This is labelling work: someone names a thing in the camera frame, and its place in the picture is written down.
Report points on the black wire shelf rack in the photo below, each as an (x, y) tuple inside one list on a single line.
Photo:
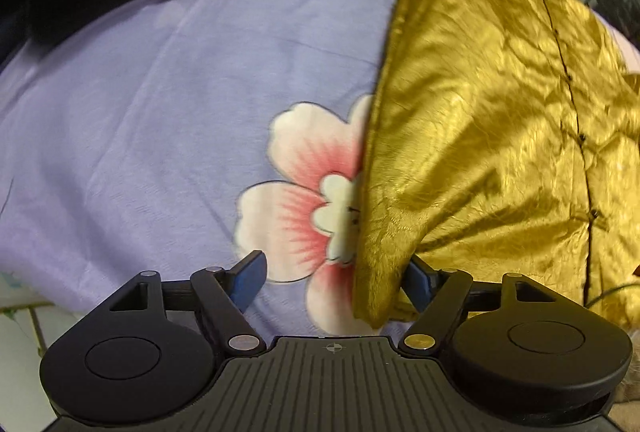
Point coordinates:
[(624, 15)]

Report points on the purple floral bed sheet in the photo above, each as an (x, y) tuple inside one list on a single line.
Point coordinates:
[(171, 135)]

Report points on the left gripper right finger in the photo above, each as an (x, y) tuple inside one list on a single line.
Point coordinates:
[(439, 297)]

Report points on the gold satin jacket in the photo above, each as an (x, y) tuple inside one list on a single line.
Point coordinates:
[(503, 135)]

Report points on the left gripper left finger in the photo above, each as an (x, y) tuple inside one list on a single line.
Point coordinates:
[(223, 297)]

